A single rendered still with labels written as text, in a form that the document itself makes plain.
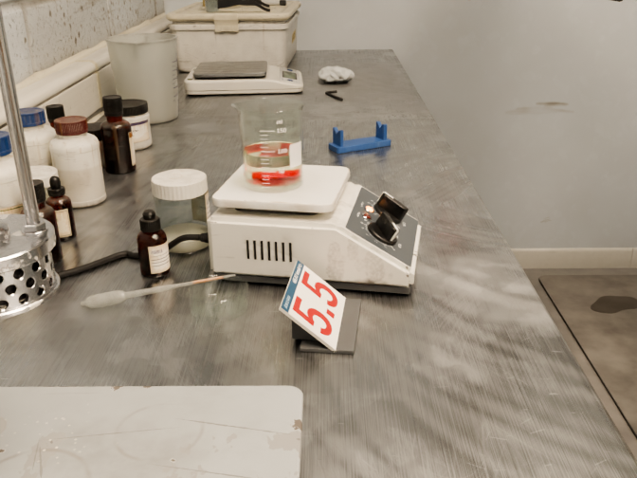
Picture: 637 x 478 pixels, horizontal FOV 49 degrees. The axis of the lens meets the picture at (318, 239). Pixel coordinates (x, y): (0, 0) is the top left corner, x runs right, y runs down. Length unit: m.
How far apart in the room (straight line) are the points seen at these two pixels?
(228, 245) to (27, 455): 0.28
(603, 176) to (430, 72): 0.67
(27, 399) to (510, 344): 0.38
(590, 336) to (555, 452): 0.93
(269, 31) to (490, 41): 0.75
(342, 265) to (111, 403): 0.25
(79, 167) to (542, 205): 1.77
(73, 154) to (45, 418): 0.45
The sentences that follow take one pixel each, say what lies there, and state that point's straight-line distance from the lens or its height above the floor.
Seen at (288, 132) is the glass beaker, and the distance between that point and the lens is 0.66.
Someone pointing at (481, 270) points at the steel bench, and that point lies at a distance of 0.73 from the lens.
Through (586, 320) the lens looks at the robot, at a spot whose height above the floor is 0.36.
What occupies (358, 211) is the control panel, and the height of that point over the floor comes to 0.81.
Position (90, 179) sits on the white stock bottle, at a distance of 0.93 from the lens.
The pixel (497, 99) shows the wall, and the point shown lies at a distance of 2.28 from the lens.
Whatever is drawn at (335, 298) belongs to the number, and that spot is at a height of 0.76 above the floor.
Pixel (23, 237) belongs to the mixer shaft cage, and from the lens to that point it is 0.39.
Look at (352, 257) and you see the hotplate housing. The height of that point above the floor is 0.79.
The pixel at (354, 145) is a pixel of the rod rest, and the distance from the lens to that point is 1.12.
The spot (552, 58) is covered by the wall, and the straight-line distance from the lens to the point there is 2.30.
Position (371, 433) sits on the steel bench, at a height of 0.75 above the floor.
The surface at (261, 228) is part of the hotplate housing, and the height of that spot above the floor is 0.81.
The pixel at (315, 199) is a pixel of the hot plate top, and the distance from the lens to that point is 0.66.
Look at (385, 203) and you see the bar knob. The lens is 0.73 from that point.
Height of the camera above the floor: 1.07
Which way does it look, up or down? 23 degrees down
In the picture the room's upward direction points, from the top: 1 degrees counter-clockwise
